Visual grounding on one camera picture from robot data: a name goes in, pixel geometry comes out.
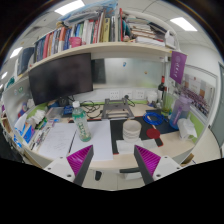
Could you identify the row of books on shelf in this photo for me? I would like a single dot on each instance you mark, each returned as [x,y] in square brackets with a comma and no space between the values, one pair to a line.
[88,27]

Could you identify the white crumpled tissue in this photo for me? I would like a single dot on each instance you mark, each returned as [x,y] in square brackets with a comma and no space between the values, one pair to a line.
[186,129]

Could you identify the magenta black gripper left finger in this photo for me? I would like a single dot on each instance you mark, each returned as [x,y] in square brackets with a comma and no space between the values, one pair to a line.
[79,163]

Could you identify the white paper with writing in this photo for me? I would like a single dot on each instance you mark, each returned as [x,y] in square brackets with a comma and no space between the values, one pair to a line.
[58,141]

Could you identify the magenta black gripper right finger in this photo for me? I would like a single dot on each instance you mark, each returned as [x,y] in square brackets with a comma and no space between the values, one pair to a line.
[147,162]

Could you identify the stack of books right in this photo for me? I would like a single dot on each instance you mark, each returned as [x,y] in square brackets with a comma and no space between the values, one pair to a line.
[149,32]

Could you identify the black desk mat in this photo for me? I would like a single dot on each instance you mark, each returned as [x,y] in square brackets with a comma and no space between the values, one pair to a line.
[116,127]

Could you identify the clear plastic water bottle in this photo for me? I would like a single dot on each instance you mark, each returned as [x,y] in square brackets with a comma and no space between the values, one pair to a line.
[80,119]

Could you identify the grey metal laptop stand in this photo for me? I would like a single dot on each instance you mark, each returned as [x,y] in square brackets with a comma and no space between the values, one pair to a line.
[115,109]

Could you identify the purple hanging pennant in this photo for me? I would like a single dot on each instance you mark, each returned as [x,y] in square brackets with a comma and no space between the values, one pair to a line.
[178,61]

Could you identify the black computer monitor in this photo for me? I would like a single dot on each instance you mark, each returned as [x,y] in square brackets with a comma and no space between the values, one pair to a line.
[61,77]

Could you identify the dark wine bottle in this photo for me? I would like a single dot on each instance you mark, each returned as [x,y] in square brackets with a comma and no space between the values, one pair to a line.
[161,88]

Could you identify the white ribbed cup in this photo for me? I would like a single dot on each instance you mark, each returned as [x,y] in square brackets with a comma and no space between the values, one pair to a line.
[131,130]

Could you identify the purple water pitcher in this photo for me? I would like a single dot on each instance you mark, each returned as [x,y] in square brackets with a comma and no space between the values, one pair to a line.
[180,110]

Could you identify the white wooden shelf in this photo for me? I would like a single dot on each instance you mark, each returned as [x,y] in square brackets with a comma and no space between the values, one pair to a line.
[118,64]

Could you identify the large white paper sheet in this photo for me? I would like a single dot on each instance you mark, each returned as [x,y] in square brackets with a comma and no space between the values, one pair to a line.
[100,140]

